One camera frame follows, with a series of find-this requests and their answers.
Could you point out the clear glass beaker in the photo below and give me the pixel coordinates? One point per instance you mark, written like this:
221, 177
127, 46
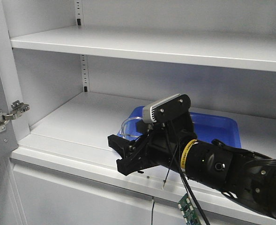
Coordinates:
128, 128

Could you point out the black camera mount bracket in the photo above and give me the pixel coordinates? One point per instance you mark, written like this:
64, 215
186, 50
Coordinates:
177, 112

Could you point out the grey upper cabinet shelf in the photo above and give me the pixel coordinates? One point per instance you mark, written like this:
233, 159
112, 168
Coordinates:
226, 50

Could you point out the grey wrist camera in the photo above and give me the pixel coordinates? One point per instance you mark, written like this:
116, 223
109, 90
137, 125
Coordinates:
151, 112

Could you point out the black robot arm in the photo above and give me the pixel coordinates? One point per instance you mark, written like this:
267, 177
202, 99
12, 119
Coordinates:
245, 177

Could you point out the steel door hinge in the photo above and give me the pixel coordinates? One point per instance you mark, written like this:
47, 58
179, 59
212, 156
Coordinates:
18, 108

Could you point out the green circuit board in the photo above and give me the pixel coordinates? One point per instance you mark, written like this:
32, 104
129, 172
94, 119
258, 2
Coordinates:
186, 208

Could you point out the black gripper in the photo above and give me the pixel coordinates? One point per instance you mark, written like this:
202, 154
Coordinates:
147, 151

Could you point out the grey metal cabinet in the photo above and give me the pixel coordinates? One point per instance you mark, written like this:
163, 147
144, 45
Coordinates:
62, 171

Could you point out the blue plastic tray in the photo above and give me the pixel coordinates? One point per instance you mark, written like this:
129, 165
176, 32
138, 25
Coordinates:
207, 127

